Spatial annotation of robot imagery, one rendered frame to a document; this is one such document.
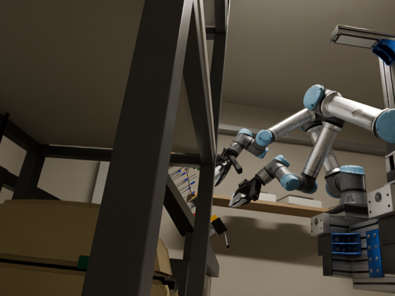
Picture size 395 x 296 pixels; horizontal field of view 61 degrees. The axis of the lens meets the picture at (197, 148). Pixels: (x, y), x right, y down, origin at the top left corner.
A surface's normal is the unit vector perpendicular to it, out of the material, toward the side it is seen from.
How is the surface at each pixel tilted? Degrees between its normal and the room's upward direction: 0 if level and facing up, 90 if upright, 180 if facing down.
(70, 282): 90
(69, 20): 180
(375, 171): 90
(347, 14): 180
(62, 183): 90
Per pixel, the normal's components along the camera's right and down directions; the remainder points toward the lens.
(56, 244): -0.03, -0.38
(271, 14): -0.11, 0.92
